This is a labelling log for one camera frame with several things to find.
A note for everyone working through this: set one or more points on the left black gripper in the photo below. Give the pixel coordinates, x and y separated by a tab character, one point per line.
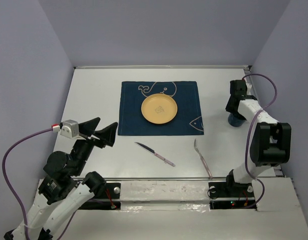
107	134

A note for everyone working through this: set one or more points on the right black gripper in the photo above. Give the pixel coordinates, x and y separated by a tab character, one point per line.
230	109

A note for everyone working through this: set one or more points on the dark blue cup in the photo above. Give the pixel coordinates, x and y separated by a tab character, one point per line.
235	121

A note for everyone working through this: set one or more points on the dark blue cloth placemat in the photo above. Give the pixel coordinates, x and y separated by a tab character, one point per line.
187	122

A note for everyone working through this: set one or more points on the yellow plate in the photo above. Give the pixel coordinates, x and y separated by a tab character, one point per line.
159	108

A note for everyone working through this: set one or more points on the knife with pink handle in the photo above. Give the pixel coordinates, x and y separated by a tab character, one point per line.
153	152

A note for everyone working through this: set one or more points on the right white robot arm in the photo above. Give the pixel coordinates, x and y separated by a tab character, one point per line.
268	140

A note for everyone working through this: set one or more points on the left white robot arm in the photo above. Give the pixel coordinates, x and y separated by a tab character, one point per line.
59	195

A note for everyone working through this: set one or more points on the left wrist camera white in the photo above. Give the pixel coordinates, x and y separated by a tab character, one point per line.
68	129

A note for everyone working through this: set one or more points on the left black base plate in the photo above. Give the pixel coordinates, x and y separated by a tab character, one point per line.
110	198

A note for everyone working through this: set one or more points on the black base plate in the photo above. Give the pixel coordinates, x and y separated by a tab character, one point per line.
110	198
223	197

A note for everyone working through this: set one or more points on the fork with pink handle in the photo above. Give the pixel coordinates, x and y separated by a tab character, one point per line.
202	160

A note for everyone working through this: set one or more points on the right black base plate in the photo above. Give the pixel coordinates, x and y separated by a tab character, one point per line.
223	197

